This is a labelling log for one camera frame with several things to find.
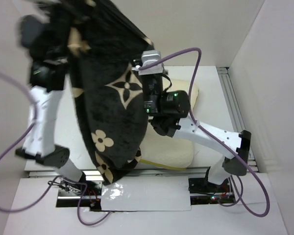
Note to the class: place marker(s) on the cream pillow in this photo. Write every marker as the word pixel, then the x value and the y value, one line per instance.
pixel 164 152

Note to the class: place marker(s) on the white cover plate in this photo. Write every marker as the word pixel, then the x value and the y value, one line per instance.
pixel 147 194

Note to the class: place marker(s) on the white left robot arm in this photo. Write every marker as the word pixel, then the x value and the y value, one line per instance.
pixel 44 117

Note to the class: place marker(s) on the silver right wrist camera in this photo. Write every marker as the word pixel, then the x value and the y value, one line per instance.
pixel 149 63

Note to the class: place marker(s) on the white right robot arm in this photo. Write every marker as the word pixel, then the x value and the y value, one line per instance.
pixel 170 113

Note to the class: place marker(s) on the black floral pillowcase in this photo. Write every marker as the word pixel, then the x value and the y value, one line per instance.
pixel 94 43

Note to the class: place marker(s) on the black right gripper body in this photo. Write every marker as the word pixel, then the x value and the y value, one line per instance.
pixel 152 89

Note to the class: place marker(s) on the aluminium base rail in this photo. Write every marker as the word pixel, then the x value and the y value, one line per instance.
pixel 136 172

